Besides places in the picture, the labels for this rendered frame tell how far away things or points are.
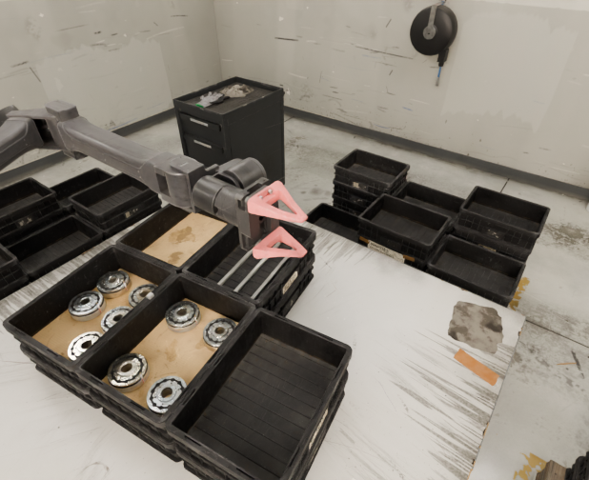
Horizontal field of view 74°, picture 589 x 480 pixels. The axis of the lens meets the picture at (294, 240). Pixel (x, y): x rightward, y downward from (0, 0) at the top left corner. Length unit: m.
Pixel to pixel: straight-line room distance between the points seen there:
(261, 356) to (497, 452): 1.29
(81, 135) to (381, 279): 1.15
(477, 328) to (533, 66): 2.61
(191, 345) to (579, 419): 1.84
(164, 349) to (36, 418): 0.40
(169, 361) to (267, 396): 0.30
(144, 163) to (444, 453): 1.03
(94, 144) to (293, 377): 0.75
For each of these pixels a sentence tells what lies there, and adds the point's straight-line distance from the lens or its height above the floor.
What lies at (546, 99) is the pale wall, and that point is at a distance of 3.80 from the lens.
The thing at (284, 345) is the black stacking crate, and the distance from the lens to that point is 1.20.
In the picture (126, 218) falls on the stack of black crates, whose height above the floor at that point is 0.49.
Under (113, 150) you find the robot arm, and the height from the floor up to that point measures 1.47.
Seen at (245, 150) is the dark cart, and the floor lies 0.60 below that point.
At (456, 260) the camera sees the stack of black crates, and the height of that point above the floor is 0.38.
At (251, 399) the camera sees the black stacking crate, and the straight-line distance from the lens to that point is 1.11.
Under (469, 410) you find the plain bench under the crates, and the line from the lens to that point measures 1.34.
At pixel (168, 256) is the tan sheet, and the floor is 0.83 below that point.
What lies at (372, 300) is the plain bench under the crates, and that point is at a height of 0.70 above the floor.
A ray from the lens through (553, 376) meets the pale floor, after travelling 2.49.
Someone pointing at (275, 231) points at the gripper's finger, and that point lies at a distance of 0.62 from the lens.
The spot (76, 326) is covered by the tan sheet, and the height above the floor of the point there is 0.83.
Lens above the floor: 1.80
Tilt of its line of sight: 39 degrees down
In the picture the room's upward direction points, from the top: straight up
